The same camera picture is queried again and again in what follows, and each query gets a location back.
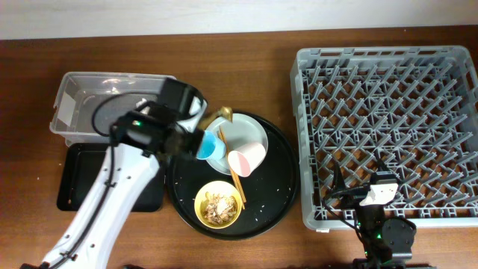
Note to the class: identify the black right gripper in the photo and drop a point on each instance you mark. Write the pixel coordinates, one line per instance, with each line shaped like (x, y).
(354, 195)

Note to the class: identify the clear plastic bin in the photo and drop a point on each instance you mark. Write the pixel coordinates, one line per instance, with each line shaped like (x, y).
(87, 103)

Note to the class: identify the pink cup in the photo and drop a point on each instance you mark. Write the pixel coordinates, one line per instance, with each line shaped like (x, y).
(247, 158)

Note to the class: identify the wooden chopstick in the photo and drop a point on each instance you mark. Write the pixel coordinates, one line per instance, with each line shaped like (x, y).
(233, 173)

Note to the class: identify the gold candy wrapper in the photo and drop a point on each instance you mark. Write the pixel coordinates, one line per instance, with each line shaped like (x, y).
(224, 112)

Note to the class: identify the yellow bowl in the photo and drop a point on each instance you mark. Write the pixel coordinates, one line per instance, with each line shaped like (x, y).
(216, 187)

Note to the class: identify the black rectangular tray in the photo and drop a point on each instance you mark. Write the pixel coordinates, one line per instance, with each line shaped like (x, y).
(82, 165)

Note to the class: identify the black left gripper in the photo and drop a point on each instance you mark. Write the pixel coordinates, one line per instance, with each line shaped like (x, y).
(196, 141)

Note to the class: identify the food scraps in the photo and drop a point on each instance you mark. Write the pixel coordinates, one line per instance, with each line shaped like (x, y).
(219, 209)

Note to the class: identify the round black tray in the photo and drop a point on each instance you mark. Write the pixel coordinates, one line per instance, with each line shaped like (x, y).
(270, 191)

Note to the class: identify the blue cup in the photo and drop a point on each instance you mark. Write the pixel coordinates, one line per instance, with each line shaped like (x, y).
(211, 147)

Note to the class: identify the grey dishwasher rack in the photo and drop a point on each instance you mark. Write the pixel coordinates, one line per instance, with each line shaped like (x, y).
(414, 108)

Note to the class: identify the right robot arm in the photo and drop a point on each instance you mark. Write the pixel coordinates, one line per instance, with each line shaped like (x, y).
(387, 241)

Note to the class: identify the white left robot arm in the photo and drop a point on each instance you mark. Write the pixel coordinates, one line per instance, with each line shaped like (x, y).
(89, 239)

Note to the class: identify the white plate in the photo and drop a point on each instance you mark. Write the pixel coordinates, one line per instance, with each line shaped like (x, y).
(242, 130)

